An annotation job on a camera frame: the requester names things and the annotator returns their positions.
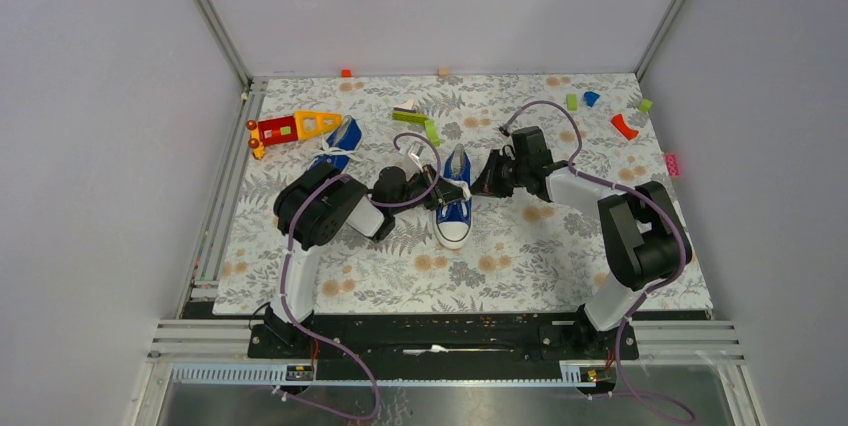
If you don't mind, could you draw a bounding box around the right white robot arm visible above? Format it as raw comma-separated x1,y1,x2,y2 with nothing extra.
470,127,692,358

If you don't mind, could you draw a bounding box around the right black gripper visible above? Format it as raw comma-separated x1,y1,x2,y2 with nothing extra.
467,150,528,199

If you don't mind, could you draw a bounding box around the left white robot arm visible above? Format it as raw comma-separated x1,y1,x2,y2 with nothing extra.
263,163,471,357

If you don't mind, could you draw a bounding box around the green corner block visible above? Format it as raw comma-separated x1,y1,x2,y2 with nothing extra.
639,99,653,114

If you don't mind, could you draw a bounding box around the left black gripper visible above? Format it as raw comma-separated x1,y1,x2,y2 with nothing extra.
390,164,467,215

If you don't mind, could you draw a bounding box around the blue wedge block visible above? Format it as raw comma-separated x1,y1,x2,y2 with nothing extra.
583,91,600,107

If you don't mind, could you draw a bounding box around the green block long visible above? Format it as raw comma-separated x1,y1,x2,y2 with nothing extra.
392,108,429,124

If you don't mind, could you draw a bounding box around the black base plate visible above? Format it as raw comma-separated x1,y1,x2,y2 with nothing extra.
247,312,615,381

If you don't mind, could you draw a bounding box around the floral table mat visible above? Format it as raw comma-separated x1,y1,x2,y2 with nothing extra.
211,73,714,316

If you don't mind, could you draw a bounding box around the pink lego brick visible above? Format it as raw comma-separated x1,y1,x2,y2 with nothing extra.
664,153,681,178

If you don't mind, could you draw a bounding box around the green block short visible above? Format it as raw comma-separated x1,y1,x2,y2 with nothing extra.
424,119,441,147

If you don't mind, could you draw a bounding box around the red yellow toy frame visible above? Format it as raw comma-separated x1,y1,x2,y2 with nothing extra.
245,110,343,160

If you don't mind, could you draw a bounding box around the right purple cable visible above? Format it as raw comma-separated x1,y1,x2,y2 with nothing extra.
498,100,698,426

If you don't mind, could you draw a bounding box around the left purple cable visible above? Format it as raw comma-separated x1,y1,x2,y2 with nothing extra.
278,132,443,422

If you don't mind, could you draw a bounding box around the grey slotted cable duct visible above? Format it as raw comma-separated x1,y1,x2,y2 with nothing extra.
172,359,617,390

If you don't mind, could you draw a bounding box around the blue sneaker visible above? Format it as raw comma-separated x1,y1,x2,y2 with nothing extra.
309,115,362,172
431,144,472,250

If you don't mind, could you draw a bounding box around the purple cable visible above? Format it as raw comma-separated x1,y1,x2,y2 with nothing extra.
498,100,698,426
278,132,443,422

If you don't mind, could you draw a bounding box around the red arch block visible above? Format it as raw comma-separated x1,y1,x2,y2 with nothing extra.
610,113,639,141

